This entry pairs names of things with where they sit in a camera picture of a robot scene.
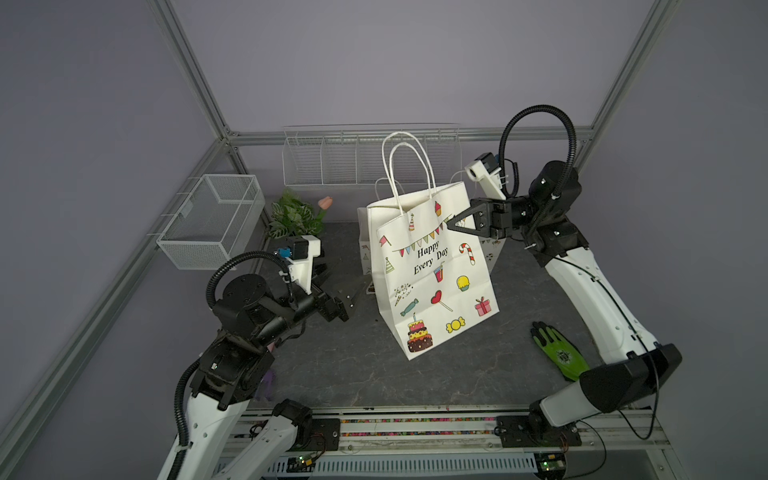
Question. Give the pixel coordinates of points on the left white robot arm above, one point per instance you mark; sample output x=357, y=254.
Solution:
x=216, y=389

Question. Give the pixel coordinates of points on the right rear white paper bag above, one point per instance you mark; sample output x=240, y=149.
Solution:
x=491, y=249

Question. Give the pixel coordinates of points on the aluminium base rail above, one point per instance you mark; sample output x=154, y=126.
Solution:
x=466, y=442

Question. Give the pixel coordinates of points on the white wire mesh basket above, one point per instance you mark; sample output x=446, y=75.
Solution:
x=214, y=223

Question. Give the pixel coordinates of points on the middle white paper bag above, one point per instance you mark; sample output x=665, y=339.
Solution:
x=365, y=256

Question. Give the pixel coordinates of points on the green black work glove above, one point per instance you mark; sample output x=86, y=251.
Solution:
x=557, y=348

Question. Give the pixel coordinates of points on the purple small toy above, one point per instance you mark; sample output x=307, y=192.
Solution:
x=267, y=383

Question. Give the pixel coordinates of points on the pink artificial tulip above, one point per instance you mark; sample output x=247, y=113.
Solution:
x=325, y=203

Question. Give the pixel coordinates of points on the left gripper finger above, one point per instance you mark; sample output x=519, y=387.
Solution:
x=320, y=274
x=353, y=299

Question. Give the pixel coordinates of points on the white party paper bag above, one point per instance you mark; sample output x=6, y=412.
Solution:
x=437, y=281

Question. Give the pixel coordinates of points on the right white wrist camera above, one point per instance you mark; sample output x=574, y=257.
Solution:
x=486, y=172

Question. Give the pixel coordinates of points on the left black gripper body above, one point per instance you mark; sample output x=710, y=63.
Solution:
x=328, y=308

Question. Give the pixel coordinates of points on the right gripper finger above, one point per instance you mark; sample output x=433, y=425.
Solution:
x=475, y=216
x=468, y=231

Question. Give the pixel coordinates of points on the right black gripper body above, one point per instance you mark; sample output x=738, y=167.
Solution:
x=505, y=217

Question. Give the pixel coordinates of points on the green artificial plant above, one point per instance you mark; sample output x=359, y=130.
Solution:
x=291, y=216

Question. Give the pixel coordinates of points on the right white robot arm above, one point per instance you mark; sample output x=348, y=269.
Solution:
x=634, y=364

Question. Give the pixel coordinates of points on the white wire wall shelf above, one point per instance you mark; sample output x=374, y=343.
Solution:
x=346, y=155

